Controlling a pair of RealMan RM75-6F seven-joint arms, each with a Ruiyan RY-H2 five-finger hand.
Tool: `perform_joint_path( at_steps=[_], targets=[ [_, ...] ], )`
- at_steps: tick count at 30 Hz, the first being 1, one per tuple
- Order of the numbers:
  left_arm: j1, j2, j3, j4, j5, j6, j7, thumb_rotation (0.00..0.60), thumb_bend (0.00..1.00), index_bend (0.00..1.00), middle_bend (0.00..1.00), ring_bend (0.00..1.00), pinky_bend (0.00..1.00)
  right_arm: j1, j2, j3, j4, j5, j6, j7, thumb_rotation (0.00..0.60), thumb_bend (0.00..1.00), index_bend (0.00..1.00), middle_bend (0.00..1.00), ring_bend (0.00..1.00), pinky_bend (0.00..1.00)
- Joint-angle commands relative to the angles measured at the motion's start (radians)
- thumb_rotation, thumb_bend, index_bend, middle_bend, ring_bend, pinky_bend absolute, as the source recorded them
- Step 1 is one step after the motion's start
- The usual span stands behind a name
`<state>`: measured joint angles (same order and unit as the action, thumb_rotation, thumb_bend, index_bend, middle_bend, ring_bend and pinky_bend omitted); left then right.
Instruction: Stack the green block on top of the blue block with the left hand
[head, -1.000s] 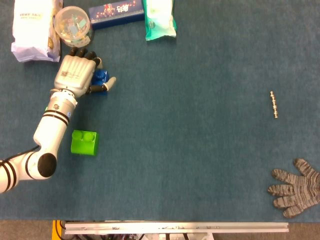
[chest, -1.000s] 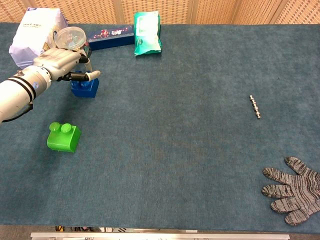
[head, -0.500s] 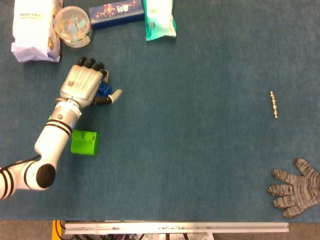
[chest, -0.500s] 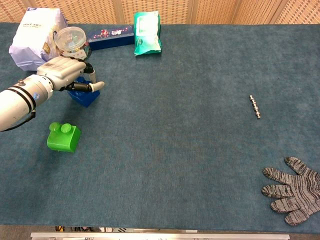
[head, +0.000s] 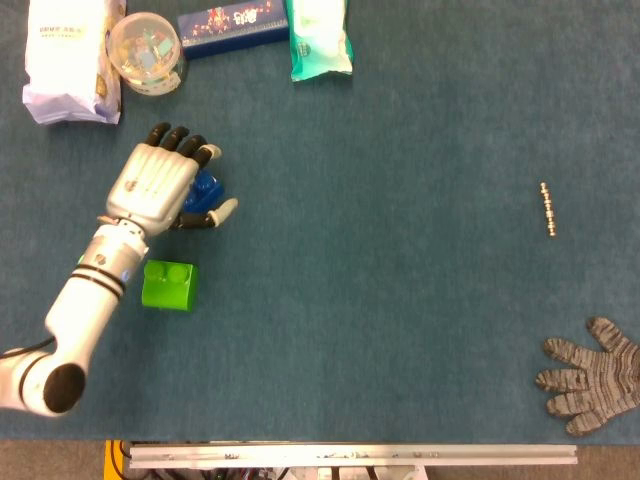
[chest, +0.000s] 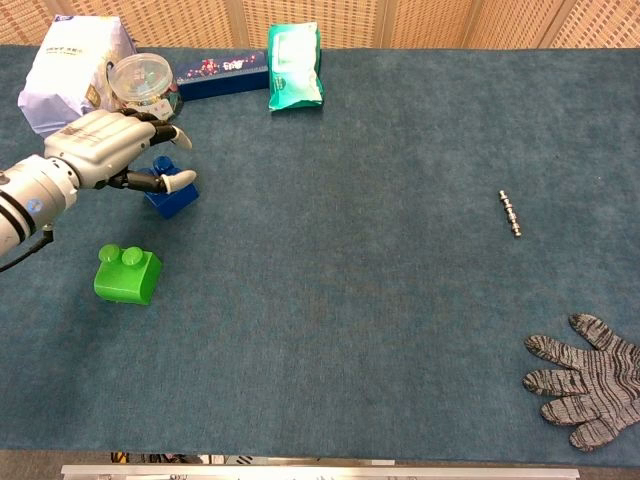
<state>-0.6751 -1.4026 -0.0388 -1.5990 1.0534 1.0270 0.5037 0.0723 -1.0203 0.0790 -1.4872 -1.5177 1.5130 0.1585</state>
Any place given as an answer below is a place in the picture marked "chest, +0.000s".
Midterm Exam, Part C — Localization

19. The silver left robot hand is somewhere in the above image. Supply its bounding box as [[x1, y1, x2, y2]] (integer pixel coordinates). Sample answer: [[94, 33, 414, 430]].
[[43, 108, 198, 195]]

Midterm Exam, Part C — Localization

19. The blue toy brick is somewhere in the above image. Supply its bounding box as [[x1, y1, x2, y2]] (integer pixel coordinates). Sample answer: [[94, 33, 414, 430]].
[[142, 155, 201, 221]]

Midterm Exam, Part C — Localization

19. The green toy brick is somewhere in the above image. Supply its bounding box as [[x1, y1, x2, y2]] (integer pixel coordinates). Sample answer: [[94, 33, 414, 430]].
[[92, 243, 164, 307]]

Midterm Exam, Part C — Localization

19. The clear plastic round jar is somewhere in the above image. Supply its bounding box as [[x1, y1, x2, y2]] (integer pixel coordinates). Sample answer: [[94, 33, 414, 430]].
[[107, 52, 185, 122]]

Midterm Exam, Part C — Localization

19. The white lavender paper bag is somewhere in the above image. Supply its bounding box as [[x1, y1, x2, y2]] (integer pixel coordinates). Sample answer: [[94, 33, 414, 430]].
[[17, 14, 139, 139]]

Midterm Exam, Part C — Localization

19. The dark blue long box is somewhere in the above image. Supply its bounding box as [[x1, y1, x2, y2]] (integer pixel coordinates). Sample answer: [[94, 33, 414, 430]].
[[172, 48, 271, 101]]

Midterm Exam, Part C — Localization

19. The green wet wipes pack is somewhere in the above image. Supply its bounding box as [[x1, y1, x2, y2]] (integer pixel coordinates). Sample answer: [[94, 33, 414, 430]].
[[266, 20, 326, 113]]

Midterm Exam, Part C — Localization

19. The wicker folding screen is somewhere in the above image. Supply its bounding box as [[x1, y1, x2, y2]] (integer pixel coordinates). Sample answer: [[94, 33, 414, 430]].
[[0, 0, 640, 50]]

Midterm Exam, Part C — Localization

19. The grey knit work glove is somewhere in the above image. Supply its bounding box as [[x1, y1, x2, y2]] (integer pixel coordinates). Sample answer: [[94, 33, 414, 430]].
[[521, 312, 640, 454]]

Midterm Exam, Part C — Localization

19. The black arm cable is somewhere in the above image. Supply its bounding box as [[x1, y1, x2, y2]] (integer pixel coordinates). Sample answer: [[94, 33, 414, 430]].
[[0, 225, 56, 274]]

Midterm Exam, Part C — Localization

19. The aluminium profile rail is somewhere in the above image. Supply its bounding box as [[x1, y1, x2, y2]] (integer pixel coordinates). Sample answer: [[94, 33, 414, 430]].
[[60, 463, 582, 480]]

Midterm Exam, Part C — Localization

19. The small metal bead chain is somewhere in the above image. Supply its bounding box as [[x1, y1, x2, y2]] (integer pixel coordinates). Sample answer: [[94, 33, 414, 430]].
[[497, 188, 525, 240]]

